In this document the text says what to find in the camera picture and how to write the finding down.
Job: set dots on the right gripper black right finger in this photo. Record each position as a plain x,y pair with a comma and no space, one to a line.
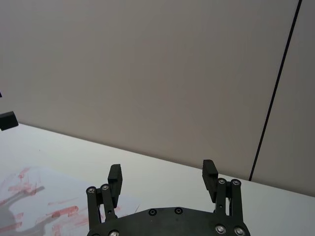
209,179

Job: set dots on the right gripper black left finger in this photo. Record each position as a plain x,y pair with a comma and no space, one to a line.
115,182

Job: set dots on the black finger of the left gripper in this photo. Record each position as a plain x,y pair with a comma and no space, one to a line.
8,121

